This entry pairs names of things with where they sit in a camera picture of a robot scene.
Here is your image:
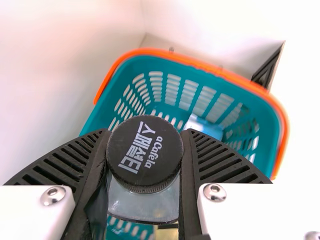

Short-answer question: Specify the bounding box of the teal shopping basket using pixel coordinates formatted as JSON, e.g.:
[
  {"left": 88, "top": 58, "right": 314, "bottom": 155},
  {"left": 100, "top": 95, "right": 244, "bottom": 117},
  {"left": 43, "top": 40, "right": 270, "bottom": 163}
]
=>
[{"left": 79, "top": 47, "right": 291, "bottom": 240}]

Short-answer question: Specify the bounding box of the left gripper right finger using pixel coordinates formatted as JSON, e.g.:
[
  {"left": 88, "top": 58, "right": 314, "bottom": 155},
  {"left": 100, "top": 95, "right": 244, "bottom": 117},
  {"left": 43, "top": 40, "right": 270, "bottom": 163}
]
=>
[{"left": 177, "top": 128, "right": 320, "bottom": 240}]

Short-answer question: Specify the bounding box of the dark coffee bottle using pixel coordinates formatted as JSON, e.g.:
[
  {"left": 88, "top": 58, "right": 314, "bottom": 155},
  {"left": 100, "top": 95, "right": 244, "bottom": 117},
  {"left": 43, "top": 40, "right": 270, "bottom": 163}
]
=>
[{"left": 104, "top": 114, "right": 185, "bottom": 224}]

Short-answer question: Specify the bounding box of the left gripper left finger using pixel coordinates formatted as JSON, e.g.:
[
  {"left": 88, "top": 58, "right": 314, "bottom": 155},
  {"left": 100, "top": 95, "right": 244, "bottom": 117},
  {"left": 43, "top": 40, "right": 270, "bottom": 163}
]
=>
[{"left": 0, "top": 128, "right": 111, "bottom": 240}]

